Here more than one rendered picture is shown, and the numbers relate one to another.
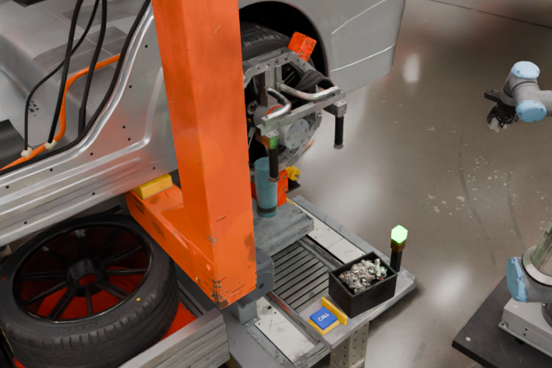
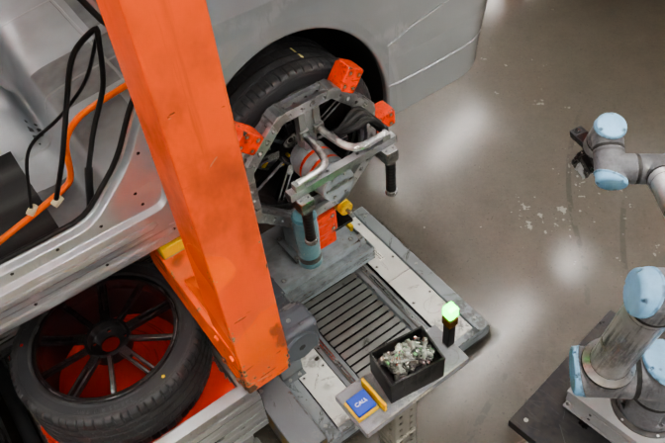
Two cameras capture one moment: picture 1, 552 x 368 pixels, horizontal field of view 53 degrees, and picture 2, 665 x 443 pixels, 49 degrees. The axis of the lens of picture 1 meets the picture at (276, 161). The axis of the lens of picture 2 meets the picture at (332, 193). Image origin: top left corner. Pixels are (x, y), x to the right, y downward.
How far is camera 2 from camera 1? 0.69 m
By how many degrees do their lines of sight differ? 13
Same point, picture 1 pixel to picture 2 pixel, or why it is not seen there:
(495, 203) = (604, 217)
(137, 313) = (162, 393)
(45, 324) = (66, 404)
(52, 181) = (60, 262)
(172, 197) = not seen: hidden behind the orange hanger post
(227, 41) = (227, 168)
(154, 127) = not seen: hidden behind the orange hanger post
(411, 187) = (503, 193)
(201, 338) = (234, 411)
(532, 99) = (612, 168)
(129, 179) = (146, 243)
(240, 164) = (256, 269)
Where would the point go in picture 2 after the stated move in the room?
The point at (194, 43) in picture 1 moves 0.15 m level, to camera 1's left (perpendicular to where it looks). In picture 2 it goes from (188, 181) to (122, 183)
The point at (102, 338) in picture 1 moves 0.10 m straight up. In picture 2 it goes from (126, 420) to (117, 405)
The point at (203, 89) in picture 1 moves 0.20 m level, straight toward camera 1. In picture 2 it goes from (204, 217) to (203, 286)
